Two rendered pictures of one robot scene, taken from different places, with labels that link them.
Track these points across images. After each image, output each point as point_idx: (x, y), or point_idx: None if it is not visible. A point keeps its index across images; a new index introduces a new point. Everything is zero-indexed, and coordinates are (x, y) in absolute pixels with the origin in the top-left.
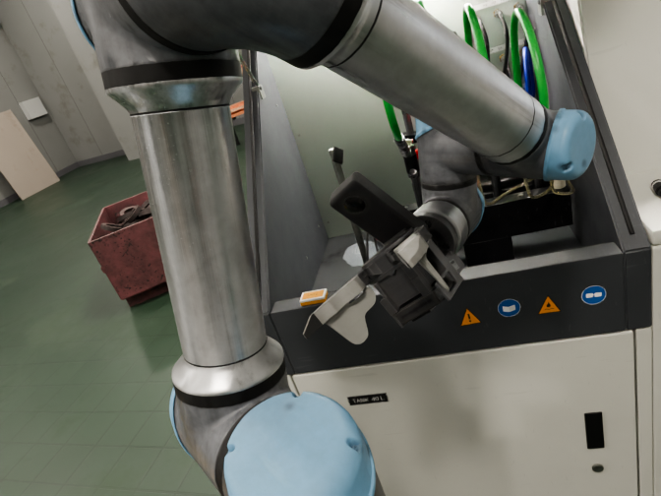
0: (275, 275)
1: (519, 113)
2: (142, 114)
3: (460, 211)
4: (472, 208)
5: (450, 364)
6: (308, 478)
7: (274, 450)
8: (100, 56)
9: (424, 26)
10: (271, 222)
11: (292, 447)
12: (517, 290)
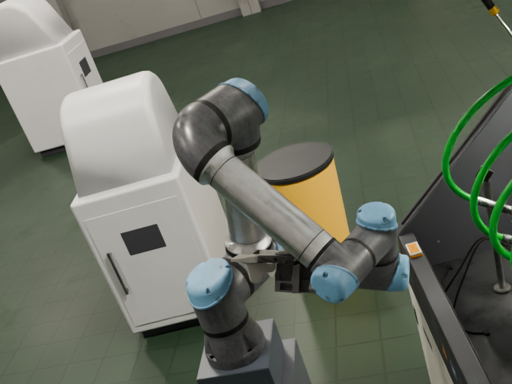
0: (430, 217)
1: (289, 248)
2: None
3: None
4: (369, 277)
5: (444, 368)
6: (193, 284)
7: (203, 272)
8: None
9: (231, 193)
10: (456, 181)
11: (204, 276)
12: (454, 365)
